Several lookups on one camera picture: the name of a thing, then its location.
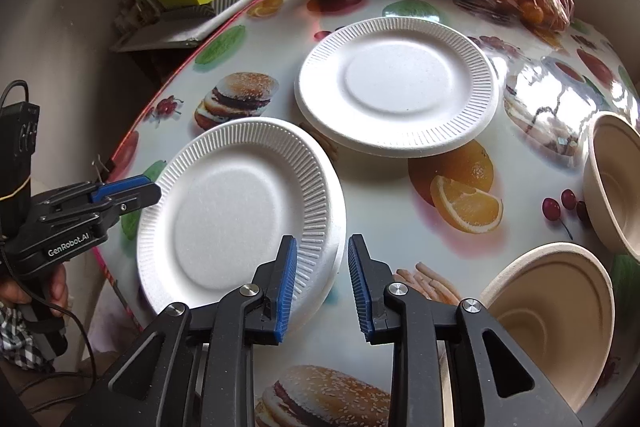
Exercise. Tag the black binder clip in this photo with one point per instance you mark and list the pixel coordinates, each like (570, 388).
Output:
(104, 169)

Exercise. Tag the beige paper bowl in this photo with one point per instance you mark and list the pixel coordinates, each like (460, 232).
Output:
(557, 302)
(611, 183)

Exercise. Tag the checkered sleeve forearm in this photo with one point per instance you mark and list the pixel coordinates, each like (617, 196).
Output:
(17, 343)

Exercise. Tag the grey side shelf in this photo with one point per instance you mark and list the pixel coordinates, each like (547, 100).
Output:
(175, 34)

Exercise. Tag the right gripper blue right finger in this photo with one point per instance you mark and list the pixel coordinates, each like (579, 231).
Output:
(393, 313)

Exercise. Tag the white foam plate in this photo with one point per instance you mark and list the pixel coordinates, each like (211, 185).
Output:
(398, 87)
(228, 198)

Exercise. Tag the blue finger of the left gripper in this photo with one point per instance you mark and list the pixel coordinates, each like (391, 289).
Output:
(122, 187)
(132, 200)

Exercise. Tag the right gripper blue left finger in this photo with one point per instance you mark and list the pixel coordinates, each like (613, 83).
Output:
(254, 314)

